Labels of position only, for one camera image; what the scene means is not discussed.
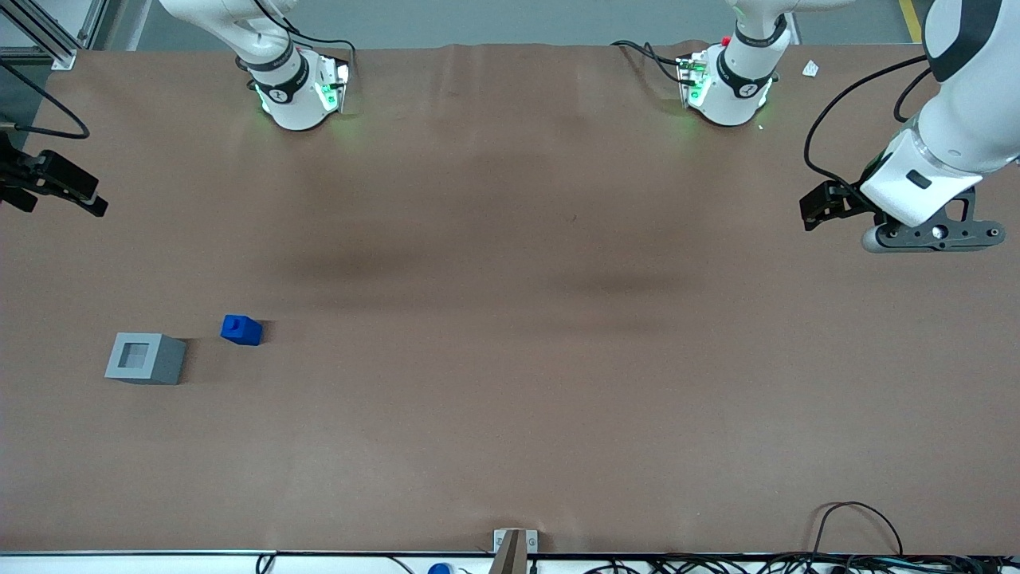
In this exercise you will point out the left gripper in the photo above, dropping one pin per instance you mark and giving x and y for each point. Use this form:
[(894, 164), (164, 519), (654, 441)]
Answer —
[(846, 204)]

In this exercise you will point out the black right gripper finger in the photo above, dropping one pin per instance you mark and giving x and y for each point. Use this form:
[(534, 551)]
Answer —
[(17, 190), (72, 187)]

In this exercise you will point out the blue plastic part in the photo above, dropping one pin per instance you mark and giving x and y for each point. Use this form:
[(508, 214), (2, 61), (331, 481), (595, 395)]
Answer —
[(241, 329)]

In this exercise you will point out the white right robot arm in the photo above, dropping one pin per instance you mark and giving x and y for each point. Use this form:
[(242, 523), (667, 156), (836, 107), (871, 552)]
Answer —
[(295, 104)]

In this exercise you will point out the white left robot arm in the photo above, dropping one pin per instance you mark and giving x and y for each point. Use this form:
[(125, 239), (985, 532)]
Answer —
[(972, 119)]

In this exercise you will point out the gray square base block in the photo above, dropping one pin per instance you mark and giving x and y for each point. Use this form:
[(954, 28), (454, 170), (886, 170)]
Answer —
[(147, 359)]

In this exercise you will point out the white paper scrap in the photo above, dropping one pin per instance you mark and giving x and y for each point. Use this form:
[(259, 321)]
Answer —
[(810, 69)]

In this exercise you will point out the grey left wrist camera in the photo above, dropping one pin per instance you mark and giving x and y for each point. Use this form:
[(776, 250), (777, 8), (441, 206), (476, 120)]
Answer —
[(940, 233)]

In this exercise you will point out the aluminium frame profile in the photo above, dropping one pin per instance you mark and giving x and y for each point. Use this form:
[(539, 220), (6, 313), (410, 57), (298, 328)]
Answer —
[(56, 36)]

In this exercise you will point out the metal table edge bracket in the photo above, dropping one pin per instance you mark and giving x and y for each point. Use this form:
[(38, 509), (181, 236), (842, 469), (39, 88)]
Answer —
[(515, 550)]

